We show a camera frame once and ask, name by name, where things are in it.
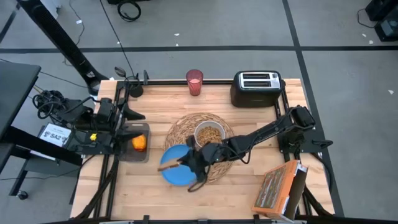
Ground black desk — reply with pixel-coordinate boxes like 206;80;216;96
0;60;42;141

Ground black equipment box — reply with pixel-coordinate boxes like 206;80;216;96
364;0;398;43

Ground white ceramic bowl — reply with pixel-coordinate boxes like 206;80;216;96
193;120;226;149

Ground blue plate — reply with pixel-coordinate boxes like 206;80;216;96
159;144;200;187

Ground long black floor cable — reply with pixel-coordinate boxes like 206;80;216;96
98;0;137;78

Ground black desk leg beam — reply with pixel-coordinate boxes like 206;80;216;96
0;126;84;200

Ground pink plastic cup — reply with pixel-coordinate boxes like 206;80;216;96
185;68;205;97

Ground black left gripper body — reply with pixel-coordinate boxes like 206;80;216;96
113;96;127;141

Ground orange cereal box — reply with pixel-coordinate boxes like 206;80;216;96
251;159;309;223

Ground red orange apple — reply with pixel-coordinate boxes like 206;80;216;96
131;134;147;152

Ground clear plastic container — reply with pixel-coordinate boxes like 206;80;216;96
118;122;152;164

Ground tangled black cable bundle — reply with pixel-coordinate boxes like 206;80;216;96
32;90;68;121

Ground coiled black cable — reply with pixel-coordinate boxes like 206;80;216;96
116;0;142;23

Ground round woven placemat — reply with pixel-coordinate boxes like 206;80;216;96
164;112;235;184

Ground black toaster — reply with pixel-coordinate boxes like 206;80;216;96
229;70;285;108

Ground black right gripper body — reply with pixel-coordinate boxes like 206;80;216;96
185;136;228;184

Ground brown cereal pieces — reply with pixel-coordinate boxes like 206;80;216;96
197;125;223;147

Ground white SA2 label sign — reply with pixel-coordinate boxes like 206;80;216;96
37;123;72;147

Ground small black cylinder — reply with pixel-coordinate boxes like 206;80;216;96
128;81;144;98

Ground black rig pillar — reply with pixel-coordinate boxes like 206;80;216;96
16;0;110;96

